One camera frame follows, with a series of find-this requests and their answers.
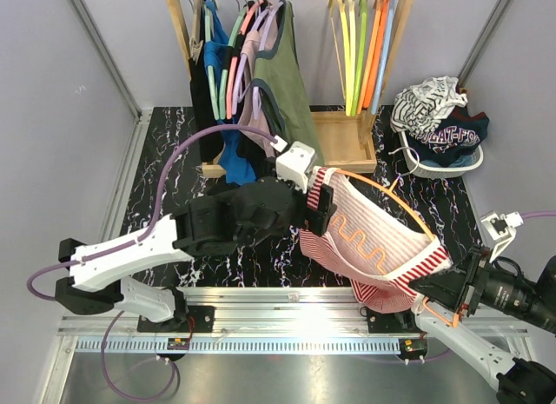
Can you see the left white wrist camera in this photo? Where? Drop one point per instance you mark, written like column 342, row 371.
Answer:
column 294, row 163

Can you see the orange empty hanger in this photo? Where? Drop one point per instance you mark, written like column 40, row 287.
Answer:
column 372, row 56
column 379, row 45

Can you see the wooden clip hanger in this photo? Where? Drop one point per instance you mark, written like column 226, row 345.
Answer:
column 195, row 41

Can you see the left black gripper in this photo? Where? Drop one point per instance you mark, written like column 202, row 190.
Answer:
column 314, row 220

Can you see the wooden clothes rack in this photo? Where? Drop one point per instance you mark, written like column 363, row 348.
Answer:
column 347, row 142

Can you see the blue top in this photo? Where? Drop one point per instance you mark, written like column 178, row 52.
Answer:
column 238, row 170

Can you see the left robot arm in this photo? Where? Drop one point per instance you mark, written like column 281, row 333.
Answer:
column 100, row 276

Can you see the olive green top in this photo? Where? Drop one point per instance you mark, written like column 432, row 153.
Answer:
column 298, row 124

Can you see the lime green empty hanger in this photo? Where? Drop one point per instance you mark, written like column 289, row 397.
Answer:
column 360, row 45

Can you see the white laundry basket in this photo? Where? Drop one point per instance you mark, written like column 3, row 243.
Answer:
column 418, row 168

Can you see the orange hanger with red top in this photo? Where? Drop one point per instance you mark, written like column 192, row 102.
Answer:
column 391, row 195

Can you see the cream empty hanger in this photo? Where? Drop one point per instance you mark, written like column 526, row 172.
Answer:
column 350, row 8

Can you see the aluminium rail base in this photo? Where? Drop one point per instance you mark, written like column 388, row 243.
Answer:
column 270, row 289

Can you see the black garment on clip hanger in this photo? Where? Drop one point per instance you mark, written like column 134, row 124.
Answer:
column 211, row 145

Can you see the yellow plastic hanger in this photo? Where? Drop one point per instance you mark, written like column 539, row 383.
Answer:
column 339, row 26

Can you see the black white striped tank top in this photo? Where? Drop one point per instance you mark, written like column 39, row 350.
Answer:
column 420, row 108

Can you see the mint green hanger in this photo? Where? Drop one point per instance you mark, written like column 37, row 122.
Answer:
column 211, row 60

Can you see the mauve pink top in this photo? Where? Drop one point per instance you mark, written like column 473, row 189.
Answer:
column 246, row 117

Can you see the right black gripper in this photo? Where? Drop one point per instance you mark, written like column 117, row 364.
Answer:
column 456, row 284

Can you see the pink hanger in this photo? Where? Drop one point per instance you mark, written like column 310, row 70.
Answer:
column 236, row 47

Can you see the navy printed shirt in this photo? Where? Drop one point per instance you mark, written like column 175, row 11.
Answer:
column 458, row 135

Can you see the light blue empty hanger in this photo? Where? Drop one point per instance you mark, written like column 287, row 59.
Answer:
column 384, row 54

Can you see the purple hanger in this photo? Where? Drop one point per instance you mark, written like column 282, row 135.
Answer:
column 256, row 100

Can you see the lilac hanger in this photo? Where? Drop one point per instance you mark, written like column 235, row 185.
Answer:
column 252, row 32

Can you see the red white striped top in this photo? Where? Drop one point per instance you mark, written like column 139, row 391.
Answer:
column 382, row 265

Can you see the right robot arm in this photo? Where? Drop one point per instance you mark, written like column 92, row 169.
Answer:
column 509, row 297

